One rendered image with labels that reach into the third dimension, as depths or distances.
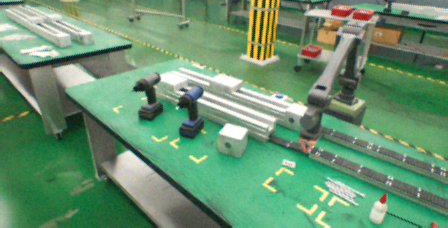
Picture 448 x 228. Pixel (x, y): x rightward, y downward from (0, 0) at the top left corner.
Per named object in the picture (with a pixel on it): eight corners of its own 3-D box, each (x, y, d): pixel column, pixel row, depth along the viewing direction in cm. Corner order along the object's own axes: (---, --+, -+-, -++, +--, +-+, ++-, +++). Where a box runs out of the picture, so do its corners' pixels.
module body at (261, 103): (291, 118, 151) (293, 104, 147) (282, 126, 144) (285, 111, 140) (182, 79, 192) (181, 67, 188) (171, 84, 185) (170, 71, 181)
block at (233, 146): (248, 144, 129) (250, 126, 125) (239, 158, 120) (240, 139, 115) (228, 138, 132) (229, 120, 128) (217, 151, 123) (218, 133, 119)
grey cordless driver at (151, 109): (165, 110, 153) (162, 72, 143) (142, 128, 137) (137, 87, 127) (153, 107, 156) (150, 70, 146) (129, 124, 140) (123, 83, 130)
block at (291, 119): (309, 122, 148) (312, 106, 144) (299, 132, 139) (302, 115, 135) (293, 116, 153) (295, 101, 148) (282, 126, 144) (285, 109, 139)
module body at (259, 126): (274, 133, 137) (276, 118, 133) (264, 143, 130) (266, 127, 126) (160, 88, 178) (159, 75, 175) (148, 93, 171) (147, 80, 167)
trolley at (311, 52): (364, 74, 435) (383, 5, 389) (358, 86, 393) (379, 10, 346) (298, 60, 481) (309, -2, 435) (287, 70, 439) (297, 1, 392)
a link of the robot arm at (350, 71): (372, 15, 127) (349, 12, 132) (362, 34, 121) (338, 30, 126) (360, 83, 160) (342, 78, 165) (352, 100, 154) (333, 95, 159)
